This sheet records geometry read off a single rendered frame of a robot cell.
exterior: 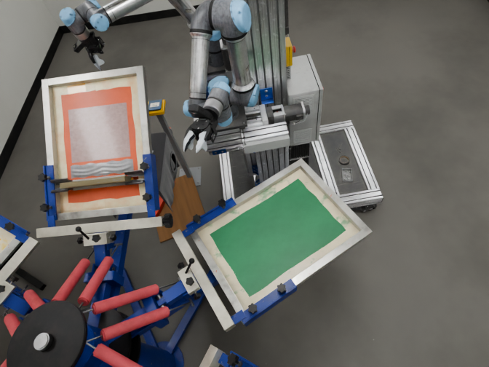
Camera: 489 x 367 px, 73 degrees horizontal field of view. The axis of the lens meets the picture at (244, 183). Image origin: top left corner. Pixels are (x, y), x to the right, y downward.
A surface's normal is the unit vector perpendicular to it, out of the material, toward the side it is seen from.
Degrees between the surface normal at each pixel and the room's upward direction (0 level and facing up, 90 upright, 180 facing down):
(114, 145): 30
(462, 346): 0
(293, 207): 0
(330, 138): 0
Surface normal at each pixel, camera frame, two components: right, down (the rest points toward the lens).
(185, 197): -0.13, -0.53
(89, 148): -0.09, -0.04
